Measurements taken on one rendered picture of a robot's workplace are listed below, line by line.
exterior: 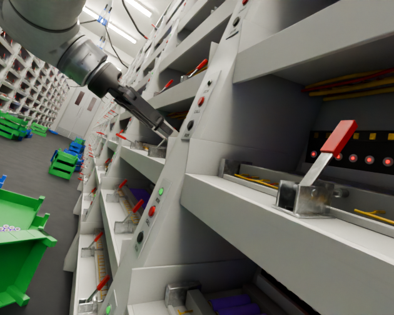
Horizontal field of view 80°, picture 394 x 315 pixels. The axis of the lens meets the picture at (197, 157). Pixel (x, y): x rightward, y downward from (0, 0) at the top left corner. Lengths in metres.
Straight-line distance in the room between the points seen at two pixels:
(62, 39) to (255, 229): 0.46
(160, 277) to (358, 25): 0.36
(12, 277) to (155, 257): 0.66
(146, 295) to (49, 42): 0.45
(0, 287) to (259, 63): 0.90
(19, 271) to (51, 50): 0.67
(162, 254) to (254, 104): 0.27
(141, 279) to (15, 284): 0.65
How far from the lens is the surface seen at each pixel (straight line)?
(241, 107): 0.38
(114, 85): 0.53
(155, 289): 0.38
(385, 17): 0.24
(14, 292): 0.96
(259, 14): 0.43
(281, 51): 0.31
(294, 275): 0.18
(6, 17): 0.56
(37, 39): 0.53
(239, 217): 0.22
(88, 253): 0.91
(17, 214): 1.29
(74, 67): 0.54
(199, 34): 0.72
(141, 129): 1.03
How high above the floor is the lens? 0.54
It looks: 5 degrees up
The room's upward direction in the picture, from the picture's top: 24 degrees clockwise
